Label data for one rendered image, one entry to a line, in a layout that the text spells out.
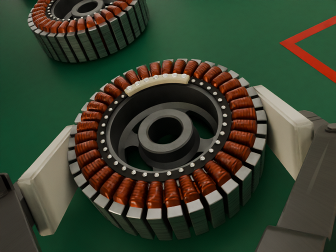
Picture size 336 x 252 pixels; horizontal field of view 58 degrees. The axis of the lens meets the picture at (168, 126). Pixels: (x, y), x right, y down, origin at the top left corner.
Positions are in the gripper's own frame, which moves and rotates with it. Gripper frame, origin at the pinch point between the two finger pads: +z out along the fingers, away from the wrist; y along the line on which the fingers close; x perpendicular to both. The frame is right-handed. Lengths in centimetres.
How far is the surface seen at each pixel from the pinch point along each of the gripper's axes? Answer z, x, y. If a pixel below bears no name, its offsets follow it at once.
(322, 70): 5.3, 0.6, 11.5
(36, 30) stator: 11.6, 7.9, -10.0
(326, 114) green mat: 1.9, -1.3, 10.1
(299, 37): 8.9, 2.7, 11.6
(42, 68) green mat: 12.5, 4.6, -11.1
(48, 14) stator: 13.3, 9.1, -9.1
